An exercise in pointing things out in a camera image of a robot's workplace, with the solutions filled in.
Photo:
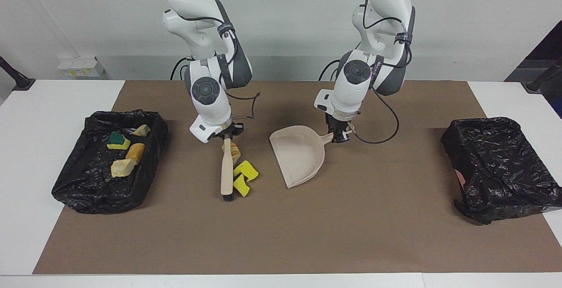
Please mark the white power strip box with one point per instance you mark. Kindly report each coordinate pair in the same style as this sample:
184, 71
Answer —
79, 67

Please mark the black bag bin pink patch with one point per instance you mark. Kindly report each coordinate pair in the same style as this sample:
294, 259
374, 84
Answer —
500, 165

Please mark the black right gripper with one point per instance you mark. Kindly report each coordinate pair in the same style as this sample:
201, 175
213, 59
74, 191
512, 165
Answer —
228, 131

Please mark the croissant piece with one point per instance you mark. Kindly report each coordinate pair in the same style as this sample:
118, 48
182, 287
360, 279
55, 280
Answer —
123, 168
235, 151
142, 130

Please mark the beige brush black bristles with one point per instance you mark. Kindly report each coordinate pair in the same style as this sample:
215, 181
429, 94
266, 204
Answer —
226, 174

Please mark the beige plastic dustpan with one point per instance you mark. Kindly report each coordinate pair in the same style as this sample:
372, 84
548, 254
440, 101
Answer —
298, 156

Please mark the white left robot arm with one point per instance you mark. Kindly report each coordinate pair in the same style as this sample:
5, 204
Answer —
351, 90

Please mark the yellow sponge piece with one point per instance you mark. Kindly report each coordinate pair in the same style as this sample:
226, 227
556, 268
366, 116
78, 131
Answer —
241, 185
248, 170

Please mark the black stand post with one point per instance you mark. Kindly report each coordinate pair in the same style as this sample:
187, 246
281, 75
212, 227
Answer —
17, 79
544, 75

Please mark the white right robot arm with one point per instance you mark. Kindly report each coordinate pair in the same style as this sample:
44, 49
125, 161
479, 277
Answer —
210, 99

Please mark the yellow sponge green backed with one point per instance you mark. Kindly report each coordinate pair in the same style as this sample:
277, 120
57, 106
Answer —
117, 141

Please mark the brown bread roll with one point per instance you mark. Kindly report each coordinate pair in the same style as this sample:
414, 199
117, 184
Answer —
136, 152

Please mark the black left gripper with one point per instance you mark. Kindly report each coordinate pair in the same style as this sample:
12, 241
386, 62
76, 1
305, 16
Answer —
339, 124

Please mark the black bag lined bin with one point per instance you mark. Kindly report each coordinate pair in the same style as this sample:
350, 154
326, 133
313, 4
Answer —
88, 187

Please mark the brown table mat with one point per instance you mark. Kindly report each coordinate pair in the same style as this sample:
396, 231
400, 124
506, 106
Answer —
263, 248

